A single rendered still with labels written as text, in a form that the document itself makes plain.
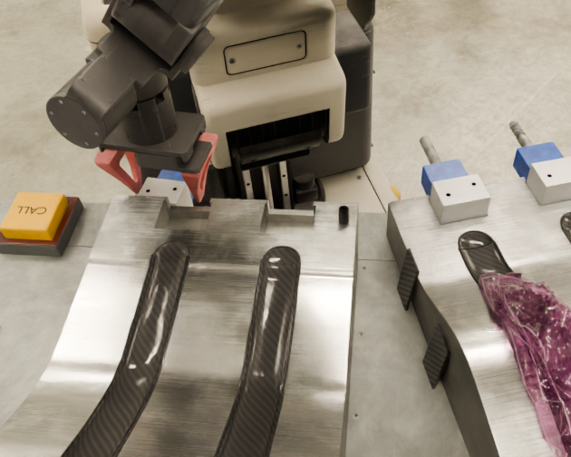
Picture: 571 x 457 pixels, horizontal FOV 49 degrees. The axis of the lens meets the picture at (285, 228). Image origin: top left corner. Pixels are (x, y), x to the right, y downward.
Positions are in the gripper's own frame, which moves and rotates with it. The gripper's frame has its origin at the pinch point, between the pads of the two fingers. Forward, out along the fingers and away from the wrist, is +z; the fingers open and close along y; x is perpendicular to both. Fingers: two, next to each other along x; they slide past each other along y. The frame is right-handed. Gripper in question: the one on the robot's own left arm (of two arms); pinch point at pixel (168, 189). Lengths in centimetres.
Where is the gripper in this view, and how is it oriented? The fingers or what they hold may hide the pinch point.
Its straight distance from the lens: 75.6
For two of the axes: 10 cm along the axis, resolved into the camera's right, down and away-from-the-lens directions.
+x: 2.4, -7.3, 6.4
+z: 0.6, 6.7, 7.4
